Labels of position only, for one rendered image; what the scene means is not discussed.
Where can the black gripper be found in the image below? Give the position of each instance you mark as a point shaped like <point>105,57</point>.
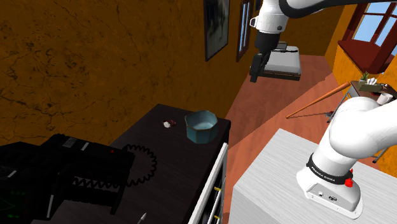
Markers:
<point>266,42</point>

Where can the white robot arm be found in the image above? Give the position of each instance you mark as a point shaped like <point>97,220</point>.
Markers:
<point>350,133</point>

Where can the narrow brown-framed window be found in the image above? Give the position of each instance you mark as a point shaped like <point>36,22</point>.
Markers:
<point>244,29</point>

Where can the long wooden stick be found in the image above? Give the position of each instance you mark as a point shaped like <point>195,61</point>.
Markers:
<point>319,99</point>

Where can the blue octagonal bowl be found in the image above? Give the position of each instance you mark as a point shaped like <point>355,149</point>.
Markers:
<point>201,128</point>

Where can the small red and white object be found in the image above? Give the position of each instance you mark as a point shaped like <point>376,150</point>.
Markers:
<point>168,123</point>

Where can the large red-framed window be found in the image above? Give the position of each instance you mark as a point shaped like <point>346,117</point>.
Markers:
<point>369,49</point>

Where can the small table with plant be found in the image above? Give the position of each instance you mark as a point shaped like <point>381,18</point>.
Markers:
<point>369,87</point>

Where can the grey wood-grain robot stand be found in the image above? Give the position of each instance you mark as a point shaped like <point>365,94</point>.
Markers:
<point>273,186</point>

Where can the black chest of drawers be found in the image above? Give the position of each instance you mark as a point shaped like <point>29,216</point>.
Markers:
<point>180,173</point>

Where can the silver pen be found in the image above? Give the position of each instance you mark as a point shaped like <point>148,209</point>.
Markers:
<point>142,218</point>

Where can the black boxy appliance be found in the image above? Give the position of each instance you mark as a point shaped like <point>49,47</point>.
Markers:
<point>62,167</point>

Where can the dark framed wall picture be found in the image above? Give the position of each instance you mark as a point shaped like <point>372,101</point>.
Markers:
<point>216,28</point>

